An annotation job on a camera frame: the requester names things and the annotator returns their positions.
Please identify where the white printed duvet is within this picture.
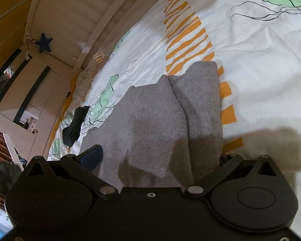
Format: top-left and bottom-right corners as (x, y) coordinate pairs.
(47, 0), (301, 241)

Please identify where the grey knit sweater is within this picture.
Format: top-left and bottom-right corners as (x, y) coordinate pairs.
(81, 61), (225, 192)

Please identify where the black sock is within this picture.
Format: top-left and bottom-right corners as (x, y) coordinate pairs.
(62, 106), (90, 146)

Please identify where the dark blue star decoration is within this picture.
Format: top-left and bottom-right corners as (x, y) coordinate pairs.
(35, 32), (53, 54)

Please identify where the white wooden bed frame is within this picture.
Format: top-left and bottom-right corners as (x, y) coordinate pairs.
(22, 0), (171, 86)

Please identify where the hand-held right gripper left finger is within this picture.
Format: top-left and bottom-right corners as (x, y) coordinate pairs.
(24, 144), (119, 197)

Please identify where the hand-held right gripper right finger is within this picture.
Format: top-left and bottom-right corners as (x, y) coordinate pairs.
(184, 153), (277, 197)

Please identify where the white cabinet with black strips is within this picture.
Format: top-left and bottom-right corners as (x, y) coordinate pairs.
(0, 47), (74, 161)

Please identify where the dark cloth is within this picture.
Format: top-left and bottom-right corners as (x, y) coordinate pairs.
(0, 162), (23, 201)

